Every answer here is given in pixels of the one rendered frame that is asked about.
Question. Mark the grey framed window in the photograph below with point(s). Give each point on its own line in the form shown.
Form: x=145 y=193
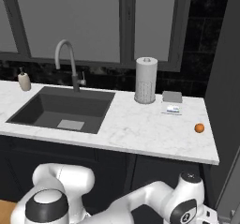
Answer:
x=125 y=21

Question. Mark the grey rectangular sponge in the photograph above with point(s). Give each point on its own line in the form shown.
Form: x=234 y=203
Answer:
x=172 y=97

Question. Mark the orange round fruit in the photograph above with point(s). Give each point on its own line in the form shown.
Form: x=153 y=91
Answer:
x=199 y=128

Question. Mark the tall grey fridge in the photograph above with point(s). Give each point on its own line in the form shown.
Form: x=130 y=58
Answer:
x=223 y=77

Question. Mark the white paper towel roll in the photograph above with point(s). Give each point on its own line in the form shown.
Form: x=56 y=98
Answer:
x=145 y=77

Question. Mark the dark narrow cupboard panel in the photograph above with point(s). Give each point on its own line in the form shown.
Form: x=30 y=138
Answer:
x=112 y=168

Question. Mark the dark grey sink basin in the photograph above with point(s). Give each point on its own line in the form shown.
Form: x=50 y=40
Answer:
x=68 y=107

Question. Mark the dark drawer front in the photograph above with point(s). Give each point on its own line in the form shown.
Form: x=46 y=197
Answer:
x=156 y=170

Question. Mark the dark wide cupboard door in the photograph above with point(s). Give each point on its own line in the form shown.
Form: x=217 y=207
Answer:
x=47 y=154

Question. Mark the grey curved sink tap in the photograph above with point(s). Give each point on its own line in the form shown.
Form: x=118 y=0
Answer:
x=74 y=74

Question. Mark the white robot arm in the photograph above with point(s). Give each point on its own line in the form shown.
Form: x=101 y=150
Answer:
x=150 y=196

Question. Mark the beige soap dispenser bottle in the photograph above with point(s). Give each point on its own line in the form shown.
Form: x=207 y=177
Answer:
x=24 y=81

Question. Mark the white and blue packet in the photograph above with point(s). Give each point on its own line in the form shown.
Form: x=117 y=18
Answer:
x=172 y=109

